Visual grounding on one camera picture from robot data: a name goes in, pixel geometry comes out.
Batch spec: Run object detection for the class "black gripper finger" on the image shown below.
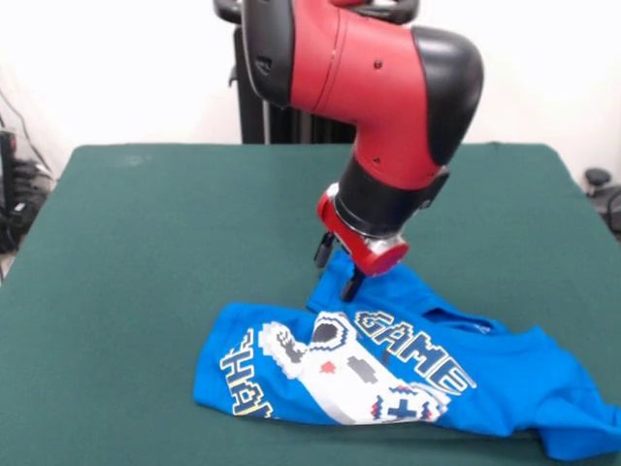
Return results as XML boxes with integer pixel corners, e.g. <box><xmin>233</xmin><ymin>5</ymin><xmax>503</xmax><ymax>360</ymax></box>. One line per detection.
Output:
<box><xmin>339</xmin><ymin>269</ymin><xmax>365</xmax><ymax>304</ymax></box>
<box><xmin>313</xmin><ymin>231</ymin><xmax>337</xmax><ymax>269</ymax></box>

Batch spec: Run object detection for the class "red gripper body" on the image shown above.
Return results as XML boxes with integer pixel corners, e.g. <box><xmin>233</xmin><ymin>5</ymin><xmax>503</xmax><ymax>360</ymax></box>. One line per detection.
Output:
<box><xmin>316</xmin><ymin>183</ymin><xmax>410</xmax><ymax>279</ymax></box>

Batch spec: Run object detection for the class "blue printed shirt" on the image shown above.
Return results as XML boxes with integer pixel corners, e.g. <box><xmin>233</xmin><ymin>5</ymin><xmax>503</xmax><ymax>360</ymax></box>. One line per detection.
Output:
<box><xmin>191</xmin><ymin>250</ymin><xmax>621</xmax><ymax>461</ymax></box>

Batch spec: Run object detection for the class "dark green table cloth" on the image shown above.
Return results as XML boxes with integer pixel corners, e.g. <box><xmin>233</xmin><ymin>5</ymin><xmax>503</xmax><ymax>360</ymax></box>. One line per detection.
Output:
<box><xmin>0</xmin><ymin>142</ymin><xmax>621</xmax><ymax>466</ymax></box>

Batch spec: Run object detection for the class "black office chair base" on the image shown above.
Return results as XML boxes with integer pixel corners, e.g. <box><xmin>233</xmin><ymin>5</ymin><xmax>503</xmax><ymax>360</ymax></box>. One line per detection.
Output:
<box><xmin>583</xmin><ymin>167</ymin><xmax>621</xmax><ymax>244</ymax></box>

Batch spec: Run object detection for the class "black box device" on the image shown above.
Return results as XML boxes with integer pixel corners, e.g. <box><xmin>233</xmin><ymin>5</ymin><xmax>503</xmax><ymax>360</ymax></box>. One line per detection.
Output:
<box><xmin>0</xmin><ymin>129</ymin><xmax>18</xmax><ymax>211</ymax></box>

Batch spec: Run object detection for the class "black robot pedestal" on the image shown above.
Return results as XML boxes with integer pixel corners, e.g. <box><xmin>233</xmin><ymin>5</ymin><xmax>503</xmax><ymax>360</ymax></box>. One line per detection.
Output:
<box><xmin>212</xmin><ymin>0</ymin><xmax>419</xmax><ymax>145</ymax></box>

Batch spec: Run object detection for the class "black cable tangle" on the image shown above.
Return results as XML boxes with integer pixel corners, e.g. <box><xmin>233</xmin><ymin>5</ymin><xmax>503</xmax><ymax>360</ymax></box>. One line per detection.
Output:
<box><xmin>0</xmin><ymin>89</ymin><xmax>57</xmax><ymax>254</ymax></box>

